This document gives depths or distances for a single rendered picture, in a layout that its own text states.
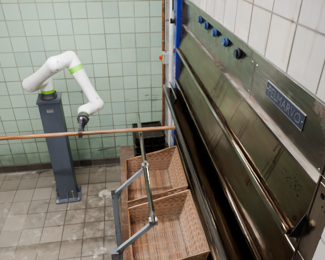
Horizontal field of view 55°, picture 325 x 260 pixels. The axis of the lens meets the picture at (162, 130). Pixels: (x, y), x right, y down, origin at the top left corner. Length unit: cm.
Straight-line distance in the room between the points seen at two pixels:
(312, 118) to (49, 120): 254
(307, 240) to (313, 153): 24
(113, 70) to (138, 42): 41
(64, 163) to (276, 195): 258
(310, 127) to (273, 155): 23
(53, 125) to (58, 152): 31
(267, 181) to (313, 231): 24
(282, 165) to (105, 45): 262
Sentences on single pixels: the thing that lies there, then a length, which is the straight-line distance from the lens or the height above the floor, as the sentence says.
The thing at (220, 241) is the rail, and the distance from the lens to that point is 131.
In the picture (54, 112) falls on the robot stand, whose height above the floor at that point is 109.
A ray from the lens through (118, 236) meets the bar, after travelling 251.
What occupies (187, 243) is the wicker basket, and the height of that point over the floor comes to 61.
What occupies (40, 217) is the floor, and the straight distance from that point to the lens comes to 357.
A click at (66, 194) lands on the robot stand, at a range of 360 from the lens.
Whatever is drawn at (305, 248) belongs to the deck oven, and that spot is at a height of 170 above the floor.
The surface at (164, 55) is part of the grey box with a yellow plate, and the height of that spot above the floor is 149.
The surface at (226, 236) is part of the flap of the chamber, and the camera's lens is 136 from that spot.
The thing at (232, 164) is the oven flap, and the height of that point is 155.
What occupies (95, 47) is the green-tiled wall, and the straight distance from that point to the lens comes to 339.
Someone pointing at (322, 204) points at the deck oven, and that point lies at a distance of 89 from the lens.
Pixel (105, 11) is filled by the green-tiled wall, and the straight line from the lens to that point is 331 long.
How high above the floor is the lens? 243
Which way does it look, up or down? 31 degrees down
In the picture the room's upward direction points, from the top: straight up
